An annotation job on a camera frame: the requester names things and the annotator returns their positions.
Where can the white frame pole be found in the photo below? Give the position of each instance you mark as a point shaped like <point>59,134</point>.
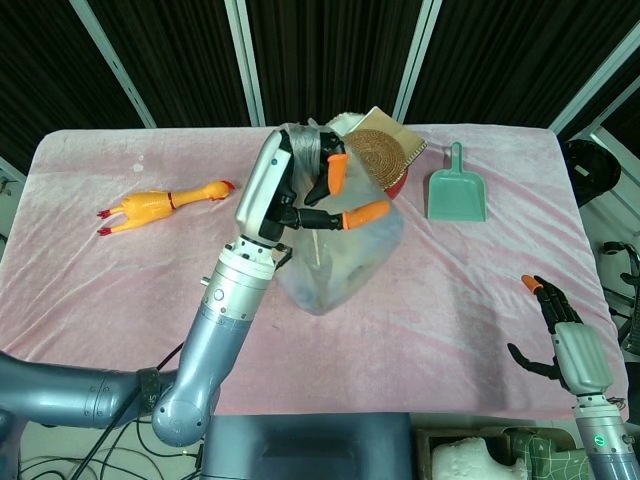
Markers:
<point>417,60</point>
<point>245,60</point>
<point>595,80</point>
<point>112,65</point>

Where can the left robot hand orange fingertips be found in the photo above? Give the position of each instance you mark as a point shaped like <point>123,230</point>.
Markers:
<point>265,185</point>

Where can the black round stool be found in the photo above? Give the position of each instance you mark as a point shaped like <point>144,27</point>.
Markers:
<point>592,170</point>

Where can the brown spiral notebook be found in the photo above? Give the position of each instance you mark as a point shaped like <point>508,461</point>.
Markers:
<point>390,127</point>

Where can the white foam block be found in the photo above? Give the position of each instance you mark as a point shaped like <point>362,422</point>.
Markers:
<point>465,460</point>

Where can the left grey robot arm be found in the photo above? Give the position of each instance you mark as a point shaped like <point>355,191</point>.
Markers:
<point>230,300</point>

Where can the clear plastic bag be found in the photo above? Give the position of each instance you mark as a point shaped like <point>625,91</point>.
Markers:
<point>350,260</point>

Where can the right robot hand orange fingertip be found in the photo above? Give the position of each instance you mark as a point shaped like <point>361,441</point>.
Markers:
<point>582,355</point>

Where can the black pleated curtain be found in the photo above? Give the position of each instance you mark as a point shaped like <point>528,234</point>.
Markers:
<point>340,50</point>

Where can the green patterned cloth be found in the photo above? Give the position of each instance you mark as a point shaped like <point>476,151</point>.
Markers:
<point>545,455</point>

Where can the yellow rubber chicken toy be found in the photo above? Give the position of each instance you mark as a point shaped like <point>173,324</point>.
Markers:
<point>145,205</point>

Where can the pink plush table cloth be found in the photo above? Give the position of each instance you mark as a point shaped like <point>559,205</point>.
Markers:
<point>450,300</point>

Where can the round woven rattan coaster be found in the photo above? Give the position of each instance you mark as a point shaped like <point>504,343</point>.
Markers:
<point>375,155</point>

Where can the green plastic dustpan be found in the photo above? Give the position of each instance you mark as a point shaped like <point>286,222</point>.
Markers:
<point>457,197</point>

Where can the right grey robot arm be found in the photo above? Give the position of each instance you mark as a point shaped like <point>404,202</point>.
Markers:
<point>605,450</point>

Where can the dark robot torso base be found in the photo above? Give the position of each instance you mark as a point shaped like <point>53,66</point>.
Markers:
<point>310,450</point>

